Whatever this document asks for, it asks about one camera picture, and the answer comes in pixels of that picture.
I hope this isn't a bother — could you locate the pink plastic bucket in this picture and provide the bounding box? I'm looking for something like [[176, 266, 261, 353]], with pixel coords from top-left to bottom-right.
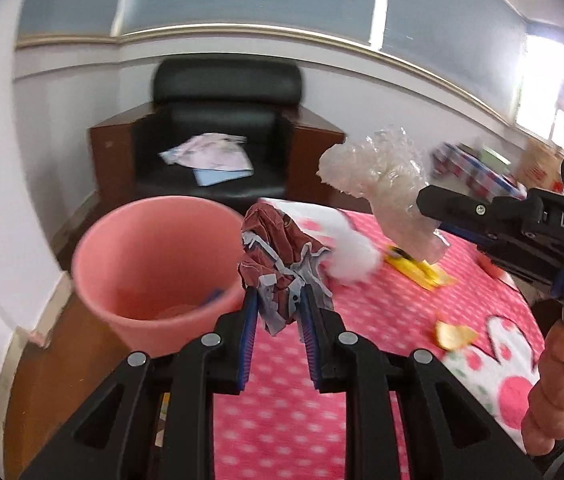
[[72, 196, 247, 361]]

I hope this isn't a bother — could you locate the pink polka dot blanket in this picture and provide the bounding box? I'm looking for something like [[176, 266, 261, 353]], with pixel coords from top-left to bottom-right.
[[212, 199, 547, 480]]

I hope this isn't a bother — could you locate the patterned white cloth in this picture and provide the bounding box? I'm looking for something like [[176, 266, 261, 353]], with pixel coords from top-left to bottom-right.
[[159, 132, 247, 170]]

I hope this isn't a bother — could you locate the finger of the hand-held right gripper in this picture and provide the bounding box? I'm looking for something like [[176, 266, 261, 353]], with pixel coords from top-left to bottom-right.
[[436, 221, 564, 287], [417, 185, 546, 237]]

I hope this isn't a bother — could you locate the brown paper bag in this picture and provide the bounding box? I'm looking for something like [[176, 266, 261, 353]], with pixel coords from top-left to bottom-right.
[[516, 137, 564, 193]]

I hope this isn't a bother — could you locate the clear plastic bag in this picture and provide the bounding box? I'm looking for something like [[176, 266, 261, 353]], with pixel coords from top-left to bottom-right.
[[317, 127, 450, 263]]

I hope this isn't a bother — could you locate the maroon wrapper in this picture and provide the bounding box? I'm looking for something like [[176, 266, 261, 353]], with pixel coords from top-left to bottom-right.
[[238, 202, 335, 338]]

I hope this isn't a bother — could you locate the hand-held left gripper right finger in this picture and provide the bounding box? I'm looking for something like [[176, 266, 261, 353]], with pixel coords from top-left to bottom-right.
[[299, 284, 545, 480]]

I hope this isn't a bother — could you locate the orange peel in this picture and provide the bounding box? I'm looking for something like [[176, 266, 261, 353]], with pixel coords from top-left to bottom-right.
[[435, 320, 480, 352]]

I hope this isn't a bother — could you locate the light blue paper sheet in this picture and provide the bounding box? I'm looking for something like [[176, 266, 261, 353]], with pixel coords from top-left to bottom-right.
[[193, 166, 254, 187]]

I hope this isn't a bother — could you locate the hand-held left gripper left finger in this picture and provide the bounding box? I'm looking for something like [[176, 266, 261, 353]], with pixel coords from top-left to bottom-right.
[[19, 285, 260, 480]]

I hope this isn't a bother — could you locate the black leather armchair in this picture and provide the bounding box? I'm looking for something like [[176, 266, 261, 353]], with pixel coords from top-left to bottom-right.
[[88, 57, 347, 206]]

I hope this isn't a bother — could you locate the person's right hand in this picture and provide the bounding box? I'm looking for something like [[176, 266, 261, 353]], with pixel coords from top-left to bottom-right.
[[522, 317, 564, 456]]

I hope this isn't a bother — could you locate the yellow snack wrapper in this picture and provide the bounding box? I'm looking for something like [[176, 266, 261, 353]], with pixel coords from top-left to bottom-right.
[[382, 247, 457, 292]]

